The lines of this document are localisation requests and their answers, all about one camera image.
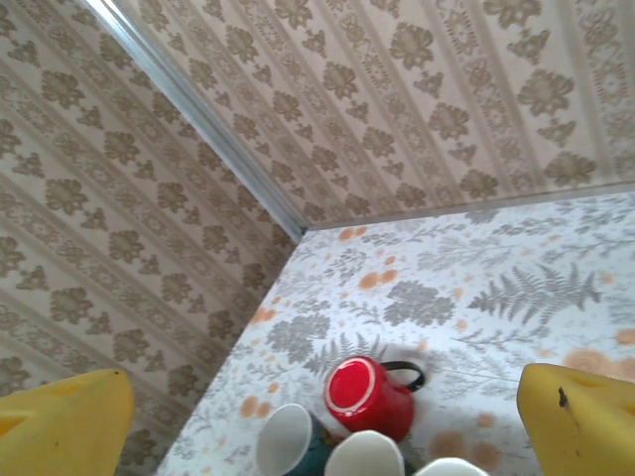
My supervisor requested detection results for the red mug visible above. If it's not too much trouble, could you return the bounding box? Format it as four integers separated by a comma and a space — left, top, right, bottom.
322, 354, 427, 444

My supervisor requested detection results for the pink mug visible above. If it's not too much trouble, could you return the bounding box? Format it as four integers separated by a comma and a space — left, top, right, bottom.
324, 429, 406, 476

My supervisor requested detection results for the aluminium frame post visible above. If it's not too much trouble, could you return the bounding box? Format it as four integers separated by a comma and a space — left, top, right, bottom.
78, 0, 312, 244

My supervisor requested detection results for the white mug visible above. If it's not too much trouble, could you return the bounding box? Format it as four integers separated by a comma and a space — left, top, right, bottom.
411, 456, 490, 476

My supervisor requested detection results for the teal mug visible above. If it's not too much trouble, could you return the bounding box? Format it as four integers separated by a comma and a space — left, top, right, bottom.
255, 402, 331, 476

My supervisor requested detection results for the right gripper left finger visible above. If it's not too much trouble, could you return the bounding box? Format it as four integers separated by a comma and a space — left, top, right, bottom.
0, 367, 136, 476

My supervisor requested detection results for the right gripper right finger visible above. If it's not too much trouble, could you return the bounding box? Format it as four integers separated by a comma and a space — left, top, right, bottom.
515, 362, 635, 476

